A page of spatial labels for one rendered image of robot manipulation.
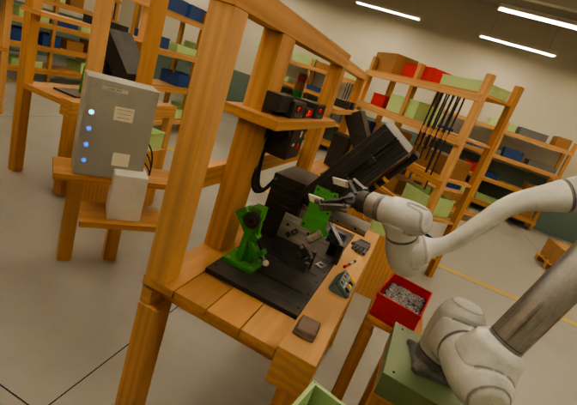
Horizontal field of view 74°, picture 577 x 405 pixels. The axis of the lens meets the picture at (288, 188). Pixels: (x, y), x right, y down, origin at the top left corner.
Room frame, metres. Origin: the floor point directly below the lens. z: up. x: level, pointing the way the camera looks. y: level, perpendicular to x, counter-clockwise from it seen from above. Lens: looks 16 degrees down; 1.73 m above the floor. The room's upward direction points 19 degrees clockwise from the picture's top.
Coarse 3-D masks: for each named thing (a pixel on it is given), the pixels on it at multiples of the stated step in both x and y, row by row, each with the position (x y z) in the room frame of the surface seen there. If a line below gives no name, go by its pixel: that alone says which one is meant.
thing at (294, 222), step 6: (288, 216) 1.74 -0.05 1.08; (294, 216) 1.73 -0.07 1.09; (282, 222) 1.72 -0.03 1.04; (288, 222) 1.72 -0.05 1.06; (294, 222) 1.72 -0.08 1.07; (300, 222) 1.72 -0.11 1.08; (282, 228) 1.72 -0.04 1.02; (288, 228) 1.71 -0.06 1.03; (294, 228) 1.71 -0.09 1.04; (300, 228) 1.71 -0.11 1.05; (306, 228) 1.70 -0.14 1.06; (276, 234) 1.72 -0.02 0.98; (282, 234) 1.71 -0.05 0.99; (300, 234) 1.69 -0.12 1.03; (306, 234) 1.69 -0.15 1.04; (294, 240) 1.69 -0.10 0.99; (300, 240) 1.69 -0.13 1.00; (306, 240) 1.68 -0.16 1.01; (306, 246) 1.67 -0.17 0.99
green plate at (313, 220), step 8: (320, 192) 1.73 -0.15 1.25; (328, 192) 1.72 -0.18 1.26; (312, 208) 1.71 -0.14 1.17; (304, 216) 1.70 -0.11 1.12; (312, 216) 1.70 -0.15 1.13; (320, 216) 1.69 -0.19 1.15; (328, 216) 1.68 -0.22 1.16; (304, 224) 1.69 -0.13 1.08; (312, 224) 1.68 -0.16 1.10; (320, 224) 1.68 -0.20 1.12
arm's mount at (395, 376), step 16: (400, 336) 1.28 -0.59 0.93; (416, 336) 1.32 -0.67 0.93; (400, 352) 1.18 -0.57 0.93; (384, 368) 1.06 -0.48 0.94; (400, 368) 1.09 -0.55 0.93; (384, 384) 1.03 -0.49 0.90; (400, 384) 1.02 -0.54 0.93; (416, 384) 1.04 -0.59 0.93; (432, 384) 1.07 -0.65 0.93; (400, 400) 1.01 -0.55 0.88; (416, 400) 1.00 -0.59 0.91; (432, 400) 0.99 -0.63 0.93; (448, 400) 1.02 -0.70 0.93
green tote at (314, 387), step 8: (312, 384) 0.86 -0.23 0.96; (304, 392) 0.83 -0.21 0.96; (312, 392) 0.87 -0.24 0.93; (320, 392) 0.86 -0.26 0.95; (328, 392) 0.85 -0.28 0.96; (296, 400) 0.79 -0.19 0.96; (304, 400) 0.82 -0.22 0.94; (312, 400) 0.86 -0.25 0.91; (320, 400) 0.85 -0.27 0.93; (328, 400) 0.84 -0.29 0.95; (336, 400) 0.84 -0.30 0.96
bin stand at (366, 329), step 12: (372, 300) 1.72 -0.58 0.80; (372, 324) 1.55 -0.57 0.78; (384, 324) 1.54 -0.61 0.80; (420, 324) 1.65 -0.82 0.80; (360, 336) 1.56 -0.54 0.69; (360, 348) 1.55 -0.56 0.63; (348, 360) 1.56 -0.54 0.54; (348, 372) 1.55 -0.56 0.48; (336, 384) 1.83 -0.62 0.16; (348, 384) 1.55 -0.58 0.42; (336, 396) 1.56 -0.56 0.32
